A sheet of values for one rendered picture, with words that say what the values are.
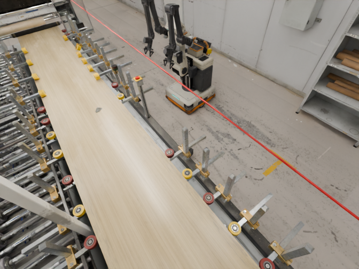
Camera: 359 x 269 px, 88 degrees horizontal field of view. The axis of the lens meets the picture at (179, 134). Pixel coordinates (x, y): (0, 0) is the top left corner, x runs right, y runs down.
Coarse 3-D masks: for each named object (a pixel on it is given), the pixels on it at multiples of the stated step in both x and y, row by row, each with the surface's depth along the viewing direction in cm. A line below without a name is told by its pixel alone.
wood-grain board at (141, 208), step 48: (48, 48) 303; (48, 96) 221; (96, 96) 216; (96, 144) 171; (144, 144) 168; (96, 192) 141; (144, 192) 139; (192, 192) 137; (144, 240) 119; (192, 240) 117
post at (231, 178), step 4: (228, 176) 120; (232, 176) 118; (228, 180) 123; (232, 180) 120; (228, 184) 126; (232, 184) 127; (224, 188) 135; (228, 188) 130; (224, 192) 139; (228, 192) 135; (224, 200) 147
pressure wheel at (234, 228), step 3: (231, 222) 122; (234, 222) 122; (231, 225) 121; (234, 225) 121; (237, 225) 121; (228, 228) 121; (231, 228) 120; (234, 228) 120; (237, 228) 120; (240, 228) 120; (231, 231) 119; (234, 231) 119; (237, 231) 119; (240, 231) 119; (234, 234) 118; (237, 234) 118
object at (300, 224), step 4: (300, 224) 126; (304, 224) 126; (296, 228) 125; (300, 228) 125; (292, 232) 124; (296, 232) 124; (288, 236) 122; (292, 236) 122; (284, 240) 121; (288, 240) 121; (280, 244) 120; (284, 244) 120; (272, 252) 117; (268, 256) 117; (272, 256) 116; (276, 256) 116; (272, 260) 115
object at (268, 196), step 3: (270, 192) 140; (267, 195) 139; (270, 195) 138; (273, 195) 138; (264, 198) 137; (267, 198) 137; (270, 198) 137; (261, 201) 136; (264, 201) 136; (267, 201) 136; (258, 204) 135; (261, 204) 135; (255, 207) 134; (258, 207) 134; (252, 210) 133; (255, 210) 132; (252, 213) 131; (243, 219) 129; (240, 222) 128; (243, 222) 128; (240, 225) 127
